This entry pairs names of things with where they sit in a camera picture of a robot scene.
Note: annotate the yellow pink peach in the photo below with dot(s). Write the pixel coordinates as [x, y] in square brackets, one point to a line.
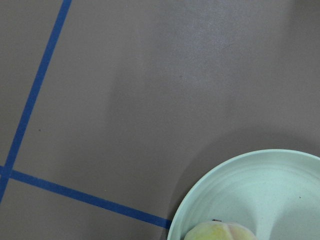
[217, 230]

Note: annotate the brown paper table cover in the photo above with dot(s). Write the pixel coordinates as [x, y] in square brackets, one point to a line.
[112, 109]

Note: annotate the green plate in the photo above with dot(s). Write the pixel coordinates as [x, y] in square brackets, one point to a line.
[275, 193]

